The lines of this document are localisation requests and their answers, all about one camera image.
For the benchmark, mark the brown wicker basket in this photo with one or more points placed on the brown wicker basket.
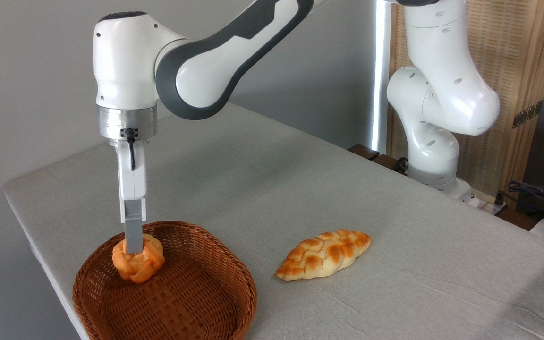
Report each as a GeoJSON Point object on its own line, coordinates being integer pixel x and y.
{"type": "Point", "coordinates": [191, 302]}

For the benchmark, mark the white power strip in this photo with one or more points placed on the white power strip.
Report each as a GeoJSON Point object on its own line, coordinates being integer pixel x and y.
{"type": "Point", "coordinates": [487, 204]}

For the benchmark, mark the long braided bread loaf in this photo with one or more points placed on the long braided bread loaf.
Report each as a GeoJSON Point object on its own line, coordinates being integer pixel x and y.
{"type": "Point", "coordinates": [324, 255]}

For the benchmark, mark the grey tablecloth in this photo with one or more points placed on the grey tablecloth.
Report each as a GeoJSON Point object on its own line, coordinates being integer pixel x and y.
{"type": "Point", "coordinates": [395, 226]}

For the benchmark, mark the dark metal screen hinge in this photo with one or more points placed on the dark metal screen hinge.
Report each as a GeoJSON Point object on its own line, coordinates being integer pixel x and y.
{"type": "Point", "coordinates": [527, 114]}

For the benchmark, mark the dark brown wooden board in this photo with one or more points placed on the dark brown wooden board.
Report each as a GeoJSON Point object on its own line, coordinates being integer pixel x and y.
{"type": "Point", "coordinates": [364, 151]}

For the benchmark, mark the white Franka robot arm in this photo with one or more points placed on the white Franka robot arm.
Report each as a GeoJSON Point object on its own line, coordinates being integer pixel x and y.
{"type": "Point", "coordinates": [125, 56]}

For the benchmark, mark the round knotted orange bread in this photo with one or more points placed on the round knotted orange bread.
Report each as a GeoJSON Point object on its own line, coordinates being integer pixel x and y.
{"type": "Point", "coordinates": [144, 267]}

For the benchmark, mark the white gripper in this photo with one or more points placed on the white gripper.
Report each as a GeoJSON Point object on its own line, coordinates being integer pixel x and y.
{"type": "Point", "coordinates": [132, 182]}

